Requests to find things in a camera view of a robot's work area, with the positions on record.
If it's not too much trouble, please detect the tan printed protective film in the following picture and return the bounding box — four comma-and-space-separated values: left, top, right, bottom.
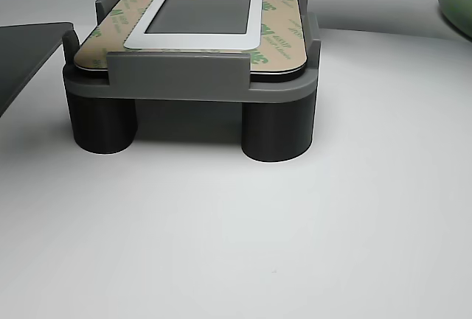
74, 0, 308, 74

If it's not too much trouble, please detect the white plate with screen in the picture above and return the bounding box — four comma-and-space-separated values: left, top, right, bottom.
73, 0, 309, 83

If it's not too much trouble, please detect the dark flat tray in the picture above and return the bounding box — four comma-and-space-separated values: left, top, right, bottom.
0, 21, 74, 118

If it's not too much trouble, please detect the green rounded object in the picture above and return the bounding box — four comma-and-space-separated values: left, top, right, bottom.
436, 0, 472, 42

